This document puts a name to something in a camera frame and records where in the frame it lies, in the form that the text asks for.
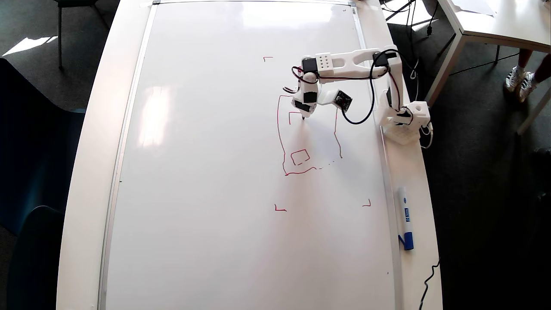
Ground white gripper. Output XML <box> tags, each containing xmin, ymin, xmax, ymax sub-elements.
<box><xmin>292</xmin><ymin>81</ymin><xmax>322</xmax><ymax>120</ymax></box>

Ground large white whiteboard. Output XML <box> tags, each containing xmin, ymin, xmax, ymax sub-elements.
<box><xmin>98</xmin><ymin>0</ymin><xmax>403</xmax><ymax>310</ymax></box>

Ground blue capped whiteboard marker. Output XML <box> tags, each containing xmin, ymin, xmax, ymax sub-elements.
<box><xmin>397</xmin><ymin>186</ymin><xmax>415</xmax><ymax>251</ymax></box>

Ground white striped sneaker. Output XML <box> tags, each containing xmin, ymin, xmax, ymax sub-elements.
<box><xmin>518</xmin><ymin>71</ymin><xmax>537</xmax><ymax>103</ymax></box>
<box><xmin>505</xmin><ymin>66</ymin><xmax>524</xmax><ymax>93</ymax></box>

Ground white side table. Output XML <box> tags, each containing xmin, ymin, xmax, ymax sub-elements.
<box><xmin>424</xmin><ymin>0</ymin><xmax>551</xmax><ymax>136</ymax></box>

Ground metal legged chair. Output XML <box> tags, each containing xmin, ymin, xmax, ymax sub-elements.
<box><xmin>54</xmin><ymin>0</ymin><xmax>109</xmax><ymax>70</ymax></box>

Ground large dark teal chair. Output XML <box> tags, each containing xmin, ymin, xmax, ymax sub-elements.
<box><xmin>0</xmin><ymin>57</ymin><xmax>87</xmax><ymax>236</ymax></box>

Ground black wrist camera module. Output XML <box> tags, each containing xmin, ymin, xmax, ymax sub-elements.
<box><xmin>333</xmin><ymin>89</ymin><xmax>354</xmax><ymax>113</ymax></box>

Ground black camera cable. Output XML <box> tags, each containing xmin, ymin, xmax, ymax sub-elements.
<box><xmin>342</xmin><ymin>50</ymin><xmax>410</xmax><ymax>126</ymax></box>

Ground white base cable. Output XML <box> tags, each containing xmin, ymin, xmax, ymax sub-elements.
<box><xmin>420</xmin><ymin>122</ymin><xmax>433</xmax><ymax>149</ymax></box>

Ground black floor cable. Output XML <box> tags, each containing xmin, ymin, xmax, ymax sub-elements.
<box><xmin>381</xmin><ymin>0</ymin><xmax>436</xmax><ymax>39</ymax></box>

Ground thin black cable under table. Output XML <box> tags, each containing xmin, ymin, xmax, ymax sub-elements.
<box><xmin>449</xmin><ymin>53</ymin><xmax>521</xmax><ymax>77</ymax></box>

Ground black cable at table edge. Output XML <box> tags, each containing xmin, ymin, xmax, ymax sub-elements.
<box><xmin>418</xmin><ymin>257</ymin><xmax>440</xmax><ymax>310</ymax></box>

